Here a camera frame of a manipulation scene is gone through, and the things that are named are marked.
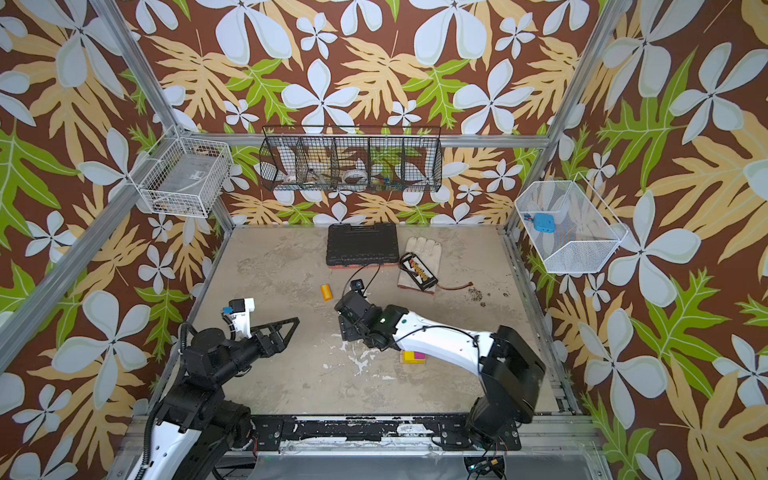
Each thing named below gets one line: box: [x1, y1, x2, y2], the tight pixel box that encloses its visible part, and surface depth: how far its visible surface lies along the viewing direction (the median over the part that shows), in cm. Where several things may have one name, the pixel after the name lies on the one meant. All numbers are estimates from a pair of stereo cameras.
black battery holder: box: [399, 252, 438, 291], surface depth 106 cm
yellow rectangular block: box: [403, 351, 427, 364], surface depth 84 cm
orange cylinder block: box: [320, 284, 333, 301], surface depth 103 cm
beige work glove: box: [397, 236, 442, 293], surface depth 107 cm
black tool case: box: [326, 223, 399, 266], surface depth 112 cm
